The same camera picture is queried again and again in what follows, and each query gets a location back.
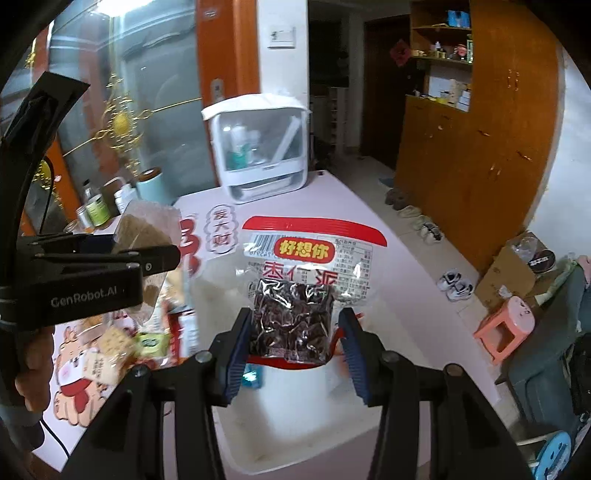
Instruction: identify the white lidded storage box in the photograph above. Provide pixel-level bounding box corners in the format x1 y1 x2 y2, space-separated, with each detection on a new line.
201 92 315 205

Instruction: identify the cardboard box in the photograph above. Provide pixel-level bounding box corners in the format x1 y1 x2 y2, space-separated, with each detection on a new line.
475 231 561 308

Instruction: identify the wooden cabinet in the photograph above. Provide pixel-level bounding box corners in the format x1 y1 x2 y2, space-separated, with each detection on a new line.
394 0 573 273

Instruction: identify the light blue canister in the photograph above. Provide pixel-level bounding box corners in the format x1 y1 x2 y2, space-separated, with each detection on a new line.
136 167 178 206

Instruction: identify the large red white date packet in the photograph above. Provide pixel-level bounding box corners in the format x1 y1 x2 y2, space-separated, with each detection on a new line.
191 215 389 365

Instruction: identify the white squeeze bottle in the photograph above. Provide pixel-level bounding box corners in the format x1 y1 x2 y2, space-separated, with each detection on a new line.
104 178 139 215

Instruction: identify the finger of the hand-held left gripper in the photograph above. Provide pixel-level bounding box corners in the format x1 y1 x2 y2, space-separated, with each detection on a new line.
18 233 116 254
34 244 182 278

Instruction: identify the white shoe rack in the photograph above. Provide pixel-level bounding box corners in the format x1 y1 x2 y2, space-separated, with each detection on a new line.
325 85 349 153

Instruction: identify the clear plastic bottle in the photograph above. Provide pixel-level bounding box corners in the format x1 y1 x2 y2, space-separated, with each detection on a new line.
512 235 539 259

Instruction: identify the pink printed tablecloth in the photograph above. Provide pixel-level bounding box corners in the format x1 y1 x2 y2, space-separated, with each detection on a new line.
34 170 499 476

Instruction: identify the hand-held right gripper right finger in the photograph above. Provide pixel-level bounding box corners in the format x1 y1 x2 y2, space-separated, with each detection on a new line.
337 307 536 480

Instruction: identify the black cable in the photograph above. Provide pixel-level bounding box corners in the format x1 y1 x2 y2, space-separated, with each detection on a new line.
38 415 71 460

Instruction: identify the blue plastic stool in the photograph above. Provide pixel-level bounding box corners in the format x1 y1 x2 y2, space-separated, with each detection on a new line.
531 429 575 480

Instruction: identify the black round lid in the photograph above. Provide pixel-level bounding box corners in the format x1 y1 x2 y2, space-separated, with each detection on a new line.
531 249 559 274

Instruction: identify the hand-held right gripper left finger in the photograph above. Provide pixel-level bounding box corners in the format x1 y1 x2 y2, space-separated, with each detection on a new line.
60 307 254 480

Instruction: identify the red door ornament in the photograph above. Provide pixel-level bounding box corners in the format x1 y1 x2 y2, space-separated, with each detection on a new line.
389 39 411 65

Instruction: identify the person's left forearm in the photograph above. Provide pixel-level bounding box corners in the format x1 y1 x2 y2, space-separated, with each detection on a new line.
0 401 47 455

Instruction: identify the person's left hand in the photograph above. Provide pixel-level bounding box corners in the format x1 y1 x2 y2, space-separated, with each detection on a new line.
14 325 57 414

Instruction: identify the dark wooden door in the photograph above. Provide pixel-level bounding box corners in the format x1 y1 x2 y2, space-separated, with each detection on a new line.
360 16 411 169

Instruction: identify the pink plastic stool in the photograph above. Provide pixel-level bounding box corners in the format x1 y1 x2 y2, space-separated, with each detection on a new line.
473 295 536 365

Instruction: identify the dark denim cloth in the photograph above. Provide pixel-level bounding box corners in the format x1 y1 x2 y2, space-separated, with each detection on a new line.
496 265 591 425

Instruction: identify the clear brown snack packet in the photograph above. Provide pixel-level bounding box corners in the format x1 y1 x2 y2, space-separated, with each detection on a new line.
111 198 183 324

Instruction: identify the white wall switch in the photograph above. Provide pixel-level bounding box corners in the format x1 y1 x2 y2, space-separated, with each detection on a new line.
267 27 297 49

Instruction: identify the gold door ornament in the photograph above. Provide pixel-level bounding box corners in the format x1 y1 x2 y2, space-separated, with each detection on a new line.
60 69 206 176

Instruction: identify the green label jar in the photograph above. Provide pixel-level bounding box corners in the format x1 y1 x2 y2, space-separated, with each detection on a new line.
85 194 112 227

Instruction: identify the white plastic bin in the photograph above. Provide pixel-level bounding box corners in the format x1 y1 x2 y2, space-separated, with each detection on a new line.
210 355 393 476

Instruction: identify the pile of mixed snack bags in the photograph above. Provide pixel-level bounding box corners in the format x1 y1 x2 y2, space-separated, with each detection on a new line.
134 295 204 370

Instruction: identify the teal white bottle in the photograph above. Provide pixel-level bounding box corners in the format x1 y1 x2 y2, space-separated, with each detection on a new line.
228 124 252 169

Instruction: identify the orange framed glass door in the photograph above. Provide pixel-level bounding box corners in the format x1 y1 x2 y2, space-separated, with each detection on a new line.
0 0 259 232

